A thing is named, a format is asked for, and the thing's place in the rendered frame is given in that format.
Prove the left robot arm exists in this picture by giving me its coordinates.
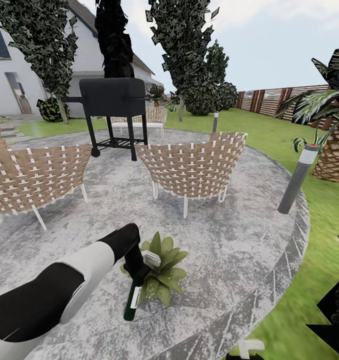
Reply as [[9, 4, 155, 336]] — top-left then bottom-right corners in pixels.
[[0, 223, 161, 360]]

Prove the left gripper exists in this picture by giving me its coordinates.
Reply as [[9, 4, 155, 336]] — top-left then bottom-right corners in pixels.
[[123, 253, 151, 282]]

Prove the insectifuge atomizer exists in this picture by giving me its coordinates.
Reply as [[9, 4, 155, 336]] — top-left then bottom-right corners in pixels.
[[123, 276, 143, 322]]

